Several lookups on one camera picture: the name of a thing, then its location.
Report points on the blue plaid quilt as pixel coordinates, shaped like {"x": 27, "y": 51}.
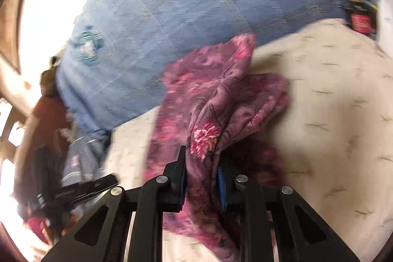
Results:
{"x": 184, "y": 4}

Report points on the dark olive cloth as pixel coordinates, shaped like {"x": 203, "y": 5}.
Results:
{"x": 50, "y": 77}

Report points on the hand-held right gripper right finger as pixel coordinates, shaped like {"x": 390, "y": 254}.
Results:
{"x": 221, "y": 188}

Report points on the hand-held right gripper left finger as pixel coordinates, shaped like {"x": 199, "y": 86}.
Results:
{"x": 183, "y": 185}

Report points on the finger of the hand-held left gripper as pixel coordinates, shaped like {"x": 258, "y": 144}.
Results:
{"x": 103, "y": 183}

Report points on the wooden picture frame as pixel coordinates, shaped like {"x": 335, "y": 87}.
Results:
{"x": 9, "y": 35}

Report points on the dark bottle red label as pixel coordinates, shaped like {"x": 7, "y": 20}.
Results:
{"x": 360, "y": 21}

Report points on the purple floral garment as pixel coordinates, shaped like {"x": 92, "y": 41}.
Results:
{"x": 215, "y": 102}

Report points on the brown wooden headboard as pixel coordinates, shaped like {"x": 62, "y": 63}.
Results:
{"x": 43, "y": 127}

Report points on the grey star-print cloth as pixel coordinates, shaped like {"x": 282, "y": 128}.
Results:
{"x": 78, "y": 157}

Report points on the white leaf-print bedsheet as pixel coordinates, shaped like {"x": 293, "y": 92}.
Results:
{"x": 337, "y": 127}

